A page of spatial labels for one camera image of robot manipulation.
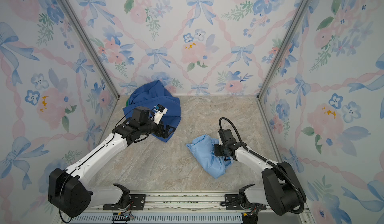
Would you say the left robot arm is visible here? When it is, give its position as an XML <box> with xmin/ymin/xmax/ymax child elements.
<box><xmin>48</xmin><ymin>104</ymin><xmax>175</xmax><ymax>219</ymax></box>

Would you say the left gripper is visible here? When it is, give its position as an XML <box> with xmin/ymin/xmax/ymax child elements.
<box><xmin>140</xmin><ymin>118</ymin><xmax>176</xmax><ymax>138</ymax></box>

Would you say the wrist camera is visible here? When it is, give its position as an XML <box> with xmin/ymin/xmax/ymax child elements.
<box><xmin>153</xmin><ymin>104</ymin><xmax>168</xmax><ymax>124</ymax></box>
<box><xmin>219</xmin><ymin>129</ymin><xmax>237</xmax><ymax>145</ymax></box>

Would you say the dark blue cloth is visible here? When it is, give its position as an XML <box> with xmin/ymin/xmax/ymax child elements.
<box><xmin>123</xmin><ymin>80</ymin><xmax>181</xmax><ymax>128</ymax></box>

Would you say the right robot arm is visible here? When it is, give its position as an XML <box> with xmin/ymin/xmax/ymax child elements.
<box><xmin>214</xmin><ymin>128</ymin><xmax>307</xmax><ymax>216</ymax></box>

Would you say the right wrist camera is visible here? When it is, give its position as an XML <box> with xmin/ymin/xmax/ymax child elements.
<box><xmin>219</xmin><ymin>129</ymin><xmax>237</xmax><ymax>145</ymax></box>

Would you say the light blue cloth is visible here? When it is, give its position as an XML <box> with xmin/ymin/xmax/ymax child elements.
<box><xmin>186</xmin><ymin>134</ymin><xmax>234</xmax><ymax>179</ymax></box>

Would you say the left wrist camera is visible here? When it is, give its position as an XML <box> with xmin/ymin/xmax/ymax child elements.
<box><xmin>153</xmin><ymin>104</ymin><xmax>168</xmax><ymax>124</ymax></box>

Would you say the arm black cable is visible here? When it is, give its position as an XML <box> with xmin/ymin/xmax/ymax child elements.
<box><xmin>218</xmin><ymin>117</ymin><xmax>305</xmax><ymax>215</ymax></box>
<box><xmin>57</xmin><ymin>109</ymin><xmax>151</xmax><ymax>224</ymax></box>

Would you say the right corner aluminium profile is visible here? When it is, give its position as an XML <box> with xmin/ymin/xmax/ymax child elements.
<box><xmin>257</xmin><ymin>0</ymin><xmax>311</xmax><ymax>101</ymax></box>

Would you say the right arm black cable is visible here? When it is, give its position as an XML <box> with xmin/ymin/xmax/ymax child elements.
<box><xmin>218</xmin><ymin>117</ymin><xmax>305</xmax><ymax>215</ymax></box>

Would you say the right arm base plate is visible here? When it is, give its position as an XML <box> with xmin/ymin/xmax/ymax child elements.
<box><xmin>224</xmin><ymin>193</ymin><xmax>267</xmax><ymax>212</ymax></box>

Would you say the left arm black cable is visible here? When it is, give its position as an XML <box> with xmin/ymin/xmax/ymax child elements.
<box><xmin>57</xmin><ymin>109</ymin><xmax>151</xmax><ymax>224</ymax></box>

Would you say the corner aluminium profile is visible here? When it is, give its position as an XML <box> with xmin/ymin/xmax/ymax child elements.
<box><xmin>257</xmin><ymin>0</ymin><xmax>311</xmax><ymax>101</ymax></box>
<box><xmin>57</xmin><ymin>0</ymin><xmax>120</xmax><ymax>99</ymax></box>

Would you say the aluminium mounting rail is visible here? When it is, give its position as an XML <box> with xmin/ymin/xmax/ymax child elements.
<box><xmin>56</xmin><ymin>187</ymin><xmax>314</xmax><ymax>224</ymax></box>

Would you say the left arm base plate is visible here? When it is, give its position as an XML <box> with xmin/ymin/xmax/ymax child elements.
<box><xmin>103</xmin><ymin>194</ymin><xmax>147</xmax><ymax>211</ymax></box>

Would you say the left corner aluminium profile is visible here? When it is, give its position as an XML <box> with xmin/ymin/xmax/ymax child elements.
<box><xmin>57</xmin><ymin>0</ymin><xmax>120</xmax><ymax>99</ymax></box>

